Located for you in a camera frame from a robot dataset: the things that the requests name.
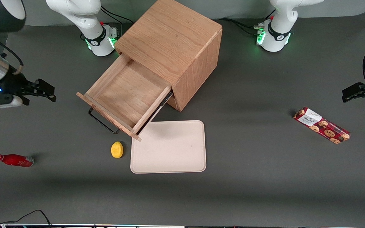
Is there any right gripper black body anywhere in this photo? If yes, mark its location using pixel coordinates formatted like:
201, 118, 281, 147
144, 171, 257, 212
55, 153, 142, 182
0, 68, 37, 106

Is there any black metal drawer handle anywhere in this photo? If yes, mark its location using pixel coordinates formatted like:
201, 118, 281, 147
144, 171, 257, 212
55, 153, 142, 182
88, 108, 120, 134

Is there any wooden drawer cabinet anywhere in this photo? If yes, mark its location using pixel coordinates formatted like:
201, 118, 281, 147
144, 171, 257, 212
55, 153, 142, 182
114, 0, 223, 112

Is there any red cookie box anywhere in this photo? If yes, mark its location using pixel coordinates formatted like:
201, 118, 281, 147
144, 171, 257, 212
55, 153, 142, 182
293, 107, 351, 145

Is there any red bottle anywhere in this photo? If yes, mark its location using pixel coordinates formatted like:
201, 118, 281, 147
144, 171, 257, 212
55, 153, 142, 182
0, 154, 35, 168

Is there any yellow lemon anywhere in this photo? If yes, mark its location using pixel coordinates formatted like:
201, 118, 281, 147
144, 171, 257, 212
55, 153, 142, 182
111, 141, 124, 159

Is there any beige rectangular tray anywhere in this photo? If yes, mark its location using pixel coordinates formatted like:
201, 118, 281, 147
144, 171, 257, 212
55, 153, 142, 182
130, 120, 207, 174

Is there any thin black cable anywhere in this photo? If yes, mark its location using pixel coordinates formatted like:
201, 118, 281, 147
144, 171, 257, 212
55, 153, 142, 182
0, 209, 52, 227

